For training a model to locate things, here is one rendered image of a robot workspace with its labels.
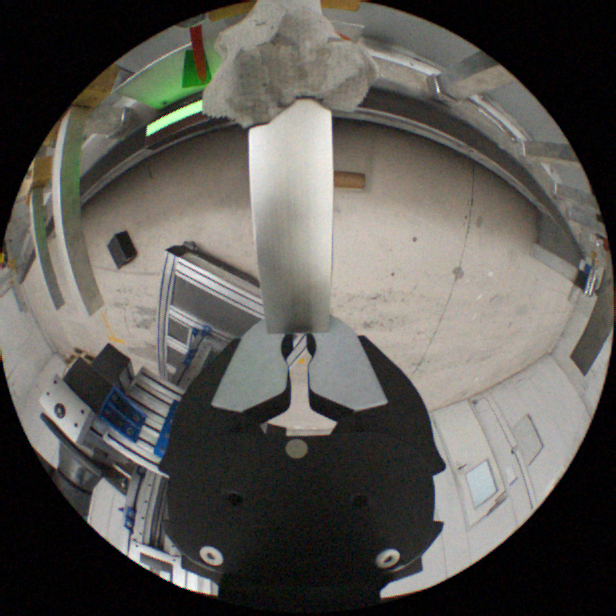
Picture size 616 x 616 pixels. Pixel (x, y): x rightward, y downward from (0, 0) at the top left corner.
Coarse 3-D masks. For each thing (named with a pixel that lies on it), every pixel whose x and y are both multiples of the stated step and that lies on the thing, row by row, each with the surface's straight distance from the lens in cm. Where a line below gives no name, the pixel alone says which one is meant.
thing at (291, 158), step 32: (288, 0) 15; (256, 128) 8; (288, 128) 8; (320, 128) 8; (256, 160) 7; (288, 160) 7; (320, 160) 7; (256, 192) 7; (288, 192) 7; (320, 192) 7; (256, 224) 7; (288, 224) 7; (320, 224) 7; (256, 256) 8; (288, 256) 7; (320, 256) 7; (288, 288) 8; (320, 288) 8; (288, 320) 9; (320, 320) 9
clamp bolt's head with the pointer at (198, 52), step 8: (200, 16) 21; (184, 24) 21; (192, 24) 21; (200, 24) 23; (192, 32) 24; (200, 32) 24; (192, 40) 24; (200, 40) 24; (192, 48) 25; (200, 48) 25; (200, 56) 26; (200, 64) 27; (200, 72) 29; (200, 80) 30
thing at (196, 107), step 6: (198, 102) 32; (186, 108) 32; (192, 108) 32; (198, 108) 31; (174, 114) 33; (180, 114) 32; (186, 114) 32; (162, 120) 34; (168, 120) 33; (174, 120) 32; (150, 126) 36; (156, 126) 35; (162, 126) 34; (150, 132) 35
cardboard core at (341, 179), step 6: (336, 174) 88; (342, 174) 88; (348, 174) 89; (354, 174) 90; (360, 174) 91; (336, 180) 87; (342, 180) 88; (348, 180) 88; (354, 180) 89; (360, 180) 90; (336, 186) 89; (342, 186) 90; (348, 186) 90; (354, 186) 90; (360, 186) 91
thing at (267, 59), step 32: (224, 32) 11; (256, 32) 11; (288, 32) 9; (320, 32) 10; (224, 64) 10; (256, 64) 7; (288, 64) 9; (320, 64) 9; (352, 64) 8; (224, 96) 9; (256, 96) 8; (288, 96) 8; (320, 96) 8; (352, 96) 8
